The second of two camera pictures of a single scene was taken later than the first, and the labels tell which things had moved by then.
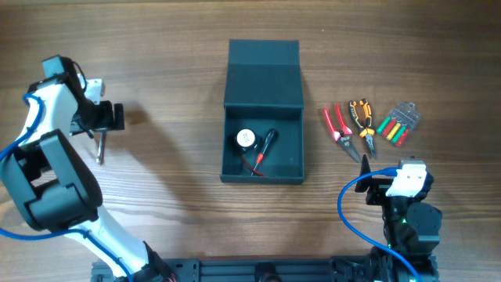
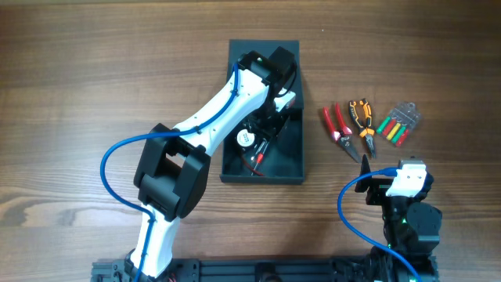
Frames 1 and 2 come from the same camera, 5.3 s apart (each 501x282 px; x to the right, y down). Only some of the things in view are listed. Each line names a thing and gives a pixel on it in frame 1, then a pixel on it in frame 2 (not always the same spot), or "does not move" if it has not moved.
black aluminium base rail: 246,269 does not move
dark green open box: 263,131 does not move
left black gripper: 104,118 -> 268,123
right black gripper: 377,188 does not move
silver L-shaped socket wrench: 102,146 -> 263,146
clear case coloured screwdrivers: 403,117 does not move
